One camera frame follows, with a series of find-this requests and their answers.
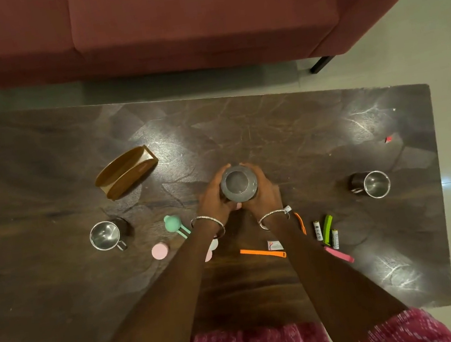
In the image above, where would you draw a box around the person's left hand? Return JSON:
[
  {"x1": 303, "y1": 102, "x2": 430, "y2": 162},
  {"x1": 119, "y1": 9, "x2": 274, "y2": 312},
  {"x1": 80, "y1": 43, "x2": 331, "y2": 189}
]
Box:
[{"x1": 190, "y1": 162, "x2": 245, "y2": 229}]

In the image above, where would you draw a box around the pink plastic clip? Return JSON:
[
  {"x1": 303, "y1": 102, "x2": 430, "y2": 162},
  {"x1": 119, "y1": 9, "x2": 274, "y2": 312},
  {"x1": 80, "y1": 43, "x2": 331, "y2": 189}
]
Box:
[{"x1": 324, "y1": 242, "x2": 355, "y2": 267}]

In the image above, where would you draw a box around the pink round lid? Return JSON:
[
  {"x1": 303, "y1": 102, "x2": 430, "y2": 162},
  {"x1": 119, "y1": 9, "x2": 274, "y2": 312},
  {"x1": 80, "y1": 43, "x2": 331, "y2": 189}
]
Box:
[{"x1": 150, "y1": 241, "x2": 171, "y2": 261}]

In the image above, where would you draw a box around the person's right forearm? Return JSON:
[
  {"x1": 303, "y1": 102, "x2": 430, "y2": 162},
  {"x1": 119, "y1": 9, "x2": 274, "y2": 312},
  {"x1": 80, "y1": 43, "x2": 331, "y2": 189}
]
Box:
[{"x1": 257, "y1": 194, "x2": 415, "y2": 342}]

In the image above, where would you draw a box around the long orange plastic clip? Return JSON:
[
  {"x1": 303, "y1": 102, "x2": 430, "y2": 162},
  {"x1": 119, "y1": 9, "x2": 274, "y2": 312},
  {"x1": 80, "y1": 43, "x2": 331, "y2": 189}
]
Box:
[{"x1": 239, "y1": 243, "x2": 287, "y2": 265}]

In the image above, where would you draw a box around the steel mug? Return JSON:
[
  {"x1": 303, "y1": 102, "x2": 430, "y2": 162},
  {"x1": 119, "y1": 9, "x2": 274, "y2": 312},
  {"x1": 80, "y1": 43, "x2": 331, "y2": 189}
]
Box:
[
  {"x1": 87, "y1": 216, "x2": 133, "y2": 256},
  {"x1": 346, "y1": 168, "x2": 393, "y2": 203}
]

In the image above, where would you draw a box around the small orange plastic clip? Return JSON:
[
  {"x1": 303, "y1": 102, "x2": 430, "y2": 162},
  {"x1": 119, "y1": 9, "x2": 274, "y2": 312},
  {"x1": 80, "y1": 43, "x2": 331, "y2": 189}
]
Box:
[{"x1": 294, "y1": 211, "x2": 308, "y2": 237}]

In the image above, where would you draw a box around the maroon sofa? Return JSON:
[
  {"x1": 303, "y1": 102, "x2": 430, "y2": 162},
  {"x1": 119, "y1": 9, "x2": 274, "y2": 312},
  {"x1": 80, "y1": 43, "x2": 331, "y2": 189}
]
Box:
[{"x1": 0, "y1": 0, "x2": 451, "y2": 122}]

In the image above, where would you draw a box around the silver bangle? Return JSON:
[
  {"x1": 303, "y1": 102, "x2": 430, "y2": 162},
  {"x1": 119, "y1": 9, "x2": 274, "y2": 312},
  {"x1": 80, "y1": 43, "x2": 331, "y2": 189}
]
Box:
[
  {"x1": 190, "y1": 212, "x2": 227, "y2": 242},
  {"x1": 256, "y1": 208, "x2": 292, "y2": 232}
]

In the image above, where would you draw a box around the person's right hand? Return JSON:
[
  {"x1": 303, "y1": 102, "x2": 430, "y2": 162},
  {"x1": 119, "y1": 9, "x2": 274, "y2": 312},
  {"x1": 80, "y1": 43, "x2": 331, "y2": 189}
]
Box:
[{"x1": 235, "y1": 158, "x2": 286, "y2": 222}]

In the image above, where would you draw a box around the mint green plastic spoon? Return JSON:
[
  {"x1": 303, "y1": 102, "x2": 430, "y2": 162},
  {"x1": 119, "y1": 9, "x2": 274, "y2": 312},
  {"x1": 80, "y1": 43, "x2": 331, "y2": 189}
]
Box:
[{"x1": 162, "y1": 212, "x2": 193, "y2": 242}]

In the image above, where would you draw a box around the person's left forearm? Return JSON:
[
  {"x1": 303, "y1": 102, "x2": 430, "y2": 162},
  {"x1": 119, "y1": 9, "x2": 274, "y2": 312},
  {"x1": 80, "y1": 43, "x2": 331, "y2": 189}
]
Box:
[{"x1": 65, "y1": 216, "x2": 244, "y2": 342}]

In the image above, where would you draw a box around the grey round pot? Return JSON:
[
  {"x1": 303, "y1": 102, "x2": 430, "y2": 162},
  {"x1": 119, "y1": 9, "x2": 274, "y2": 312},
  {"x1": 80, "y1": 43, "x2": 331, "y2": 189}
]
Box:
[{"x1": 218, "y1": 163, "x2": 261, "y2": 205}]

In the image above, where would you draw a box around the pink and white round piece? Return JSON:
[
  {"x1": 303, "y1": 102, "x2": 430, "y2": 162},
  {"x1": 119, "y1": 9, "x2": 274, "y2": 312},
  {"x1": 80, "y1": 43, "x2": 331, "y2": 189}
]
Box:
[{"x1": 201, "y1": 238, "x2": 222, "y2": 263}]

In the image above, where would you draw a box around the brown wooden napkin holder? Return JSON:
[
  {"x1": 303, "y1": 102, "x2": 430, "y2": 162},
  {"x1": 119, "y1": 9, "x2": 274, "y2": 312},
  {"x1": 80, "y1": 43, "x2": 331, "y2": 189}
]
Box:
[{"x1": 91, "y1": 143, "x2": 164, "y2": 204}]

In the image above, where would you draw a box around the green plastic clip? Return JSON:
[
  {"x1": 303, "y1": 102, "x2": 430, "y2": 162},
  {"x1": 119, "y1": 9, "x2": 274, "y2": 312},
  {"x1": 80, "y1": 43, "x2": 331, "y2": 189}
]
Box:
[{"x1": 320, "y1": 214, "x2": 337, "y2": 247}]

